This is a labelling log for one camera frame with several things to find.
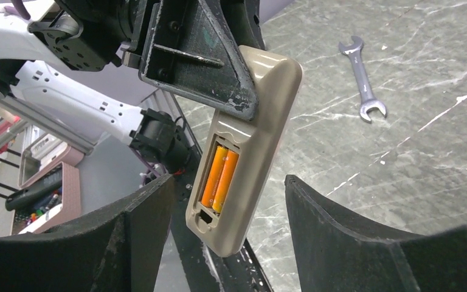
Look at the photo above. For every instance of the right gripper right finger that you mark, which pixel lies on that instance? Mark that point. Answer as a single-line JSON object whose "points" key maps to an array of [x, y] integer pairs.
{"points": [[337, 249]]}

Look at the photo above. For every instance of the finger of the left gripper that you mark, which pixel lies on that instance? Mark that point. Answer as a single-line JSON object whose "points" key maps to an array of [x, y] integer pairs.
{"points": [[202, 61], [242, 17]]}

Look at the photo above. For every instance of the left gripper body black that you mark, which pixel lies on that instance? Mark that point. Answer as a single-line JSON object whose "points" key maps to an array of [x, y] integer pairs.
{"points": [[143, 17]]}

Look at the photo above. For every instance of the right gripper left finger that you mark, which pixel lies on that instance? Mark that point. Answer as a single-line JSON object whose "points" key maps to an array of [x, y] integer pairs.
{"points": [[115, 248]]}

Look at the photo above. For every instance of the beige remote control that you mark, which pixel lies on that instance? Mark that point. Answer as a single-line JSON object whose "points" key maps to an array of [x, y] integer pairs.
{"points": [[277, 82]]}

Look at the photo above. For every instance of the orange AA battery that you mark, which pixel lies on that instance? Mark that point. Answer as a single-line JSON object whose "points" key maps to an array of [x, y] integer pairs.
{"points": [[214, 176], [225, 181]]}

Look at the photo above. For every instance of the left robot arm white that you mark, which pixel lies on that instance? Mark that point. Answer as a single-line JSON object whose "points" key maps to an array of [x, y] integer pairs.
{"points": [[38, 36]]}

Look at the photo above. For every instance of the background clutter bins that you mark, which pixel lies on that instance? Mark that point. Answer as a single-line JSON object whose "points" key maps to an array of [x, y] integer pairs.
{"points": [[48, 188]]}

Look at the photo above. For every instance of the silver combination wrench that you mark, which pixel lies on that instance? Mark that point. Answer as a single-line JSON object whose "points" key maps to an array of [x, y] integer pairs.
{"points": [[368, 101]]}

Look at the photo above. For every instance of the aluminium frame rail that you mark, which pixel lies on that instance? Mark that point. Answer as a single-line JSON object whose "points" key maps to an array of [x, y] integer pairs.
{"points": [[70, 128]]}

